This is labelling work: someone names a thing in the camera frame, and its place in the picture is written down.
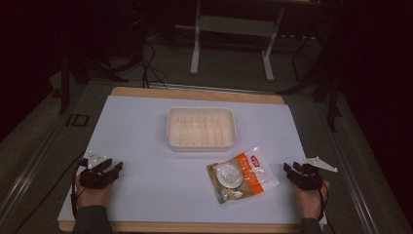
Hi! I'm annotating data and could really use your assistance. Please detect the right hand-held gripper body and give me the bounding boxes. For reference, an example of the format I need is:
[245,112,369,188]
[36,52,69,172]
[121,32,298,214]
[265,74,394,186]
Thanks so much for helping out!
[291,156,339,192]

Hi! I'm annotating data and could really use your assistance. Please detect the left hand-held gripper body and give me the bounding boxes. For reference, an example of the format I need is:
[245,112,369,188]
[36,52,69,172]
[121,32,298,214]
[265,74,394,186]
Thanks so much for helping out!
[79,150,119,190]

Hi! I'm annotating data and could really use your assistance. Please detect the person's left hand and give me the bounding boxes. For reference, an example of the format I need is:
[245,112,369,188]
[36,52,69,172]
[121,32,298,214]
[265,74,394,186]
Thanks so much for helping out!
[74,175,114,210]

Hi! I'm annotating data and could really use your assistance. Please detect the person's right hand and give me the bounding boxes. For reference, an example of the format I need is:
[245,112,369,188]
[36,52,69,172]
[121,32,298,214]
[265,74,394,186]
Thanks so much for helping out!
[293,179,331,220]

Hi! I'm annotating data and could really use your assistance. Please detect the white table mat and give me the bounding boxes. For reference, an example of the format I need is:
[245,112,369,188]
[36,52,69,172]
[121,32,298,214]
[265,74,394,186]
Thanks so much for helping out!
[56,95,328,226]

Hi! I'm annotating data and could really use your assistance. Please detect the orange and clear snack packet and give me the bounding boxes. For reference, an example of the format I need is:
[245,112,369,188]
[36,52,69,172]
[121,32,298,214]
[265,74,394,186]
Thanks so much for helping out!
[206,146,282,205]

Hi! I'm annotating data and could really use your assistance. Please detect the black metal stand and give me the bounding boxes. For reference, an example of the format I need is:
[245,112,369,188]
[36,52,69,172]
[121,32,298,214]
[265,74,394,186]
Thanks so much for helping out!
[57,45,131,115]
[278,28,344,133]

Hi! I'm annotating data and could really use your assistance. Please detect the beige plastic tray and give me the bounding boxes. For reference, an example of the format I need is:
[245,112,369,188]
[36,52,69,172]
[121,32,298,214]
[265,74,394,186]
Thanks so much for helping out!
[166,106,238,153]

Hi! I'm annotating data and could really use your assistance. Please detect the power strip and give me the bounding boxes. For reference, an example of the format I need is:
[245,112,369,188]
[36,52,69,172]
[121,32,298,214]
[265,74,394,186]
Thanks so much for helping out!
[280,33,318,42]

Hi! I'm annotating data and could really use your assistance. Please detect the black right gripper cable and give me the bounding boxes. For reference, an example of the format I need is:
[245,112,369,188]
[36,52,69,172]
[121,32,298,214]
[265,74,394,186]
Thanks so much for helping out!
[317,179,329,222]

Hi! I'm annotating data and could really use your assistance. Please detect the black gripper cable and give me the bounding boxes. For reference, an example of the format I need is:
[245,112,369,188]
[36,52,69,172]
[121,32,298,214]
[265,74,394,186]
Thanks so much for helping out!
[70,158,90,219]
[317,179,329,222]

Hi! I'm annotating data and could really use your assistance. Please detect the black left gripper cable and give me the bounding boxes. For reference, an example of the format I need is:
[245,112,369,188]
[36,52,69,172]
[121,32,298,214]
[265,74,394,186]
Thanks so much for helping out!
[70,158,90,219]

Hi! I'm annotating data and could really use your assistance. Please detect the metal floor rail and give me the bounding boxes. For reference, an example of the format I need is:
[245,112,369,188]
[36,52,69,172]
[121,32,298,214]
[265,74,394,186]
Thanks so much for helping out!
[0,121,64,230]
[316,97,383,234]

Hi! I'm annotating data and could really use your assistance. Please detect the black rectangular floor frame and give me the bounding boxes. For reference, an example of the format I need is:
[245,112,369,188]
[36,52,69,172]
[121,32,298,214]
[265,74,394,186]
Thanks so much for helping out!
[65,113,91,128]

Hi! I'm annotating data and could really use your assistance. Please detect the black floor cables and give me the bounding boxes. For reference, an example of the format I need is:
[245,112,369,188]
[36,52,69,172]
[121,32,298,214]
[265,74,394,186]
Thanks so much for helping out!
[139,41,169,91]

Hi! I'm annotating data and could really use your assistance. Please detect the white metal desk frame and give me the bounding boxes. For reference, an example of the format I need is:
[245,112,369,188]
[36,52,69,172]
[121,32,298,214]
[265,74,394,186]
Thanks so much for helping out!
[189,0,287,83]

